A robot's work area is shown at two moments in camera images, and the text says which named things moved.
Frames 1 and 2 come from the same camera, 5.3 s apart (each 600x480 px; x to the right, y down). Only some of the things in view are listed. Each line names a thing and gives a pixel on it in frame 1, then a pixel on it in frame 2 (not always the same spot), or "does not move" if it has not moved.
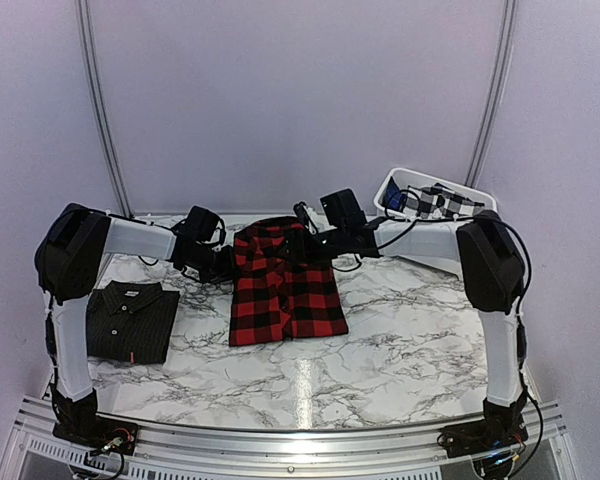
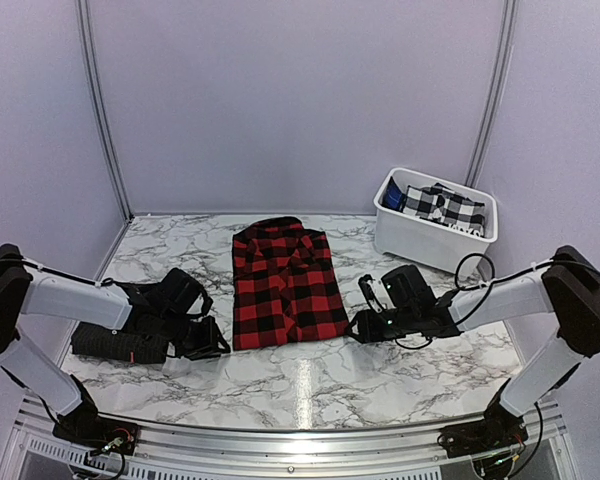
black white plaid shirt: x=436 y=200 does not move
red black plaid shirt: x=275 y=298 does not move
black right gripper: x=304 y=251 -> x=367 y=329
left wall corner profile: x=121 y=192 does not move
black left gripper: x=227 y=270 -> x=208 y=347
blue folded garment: x=392 y=195 does not move
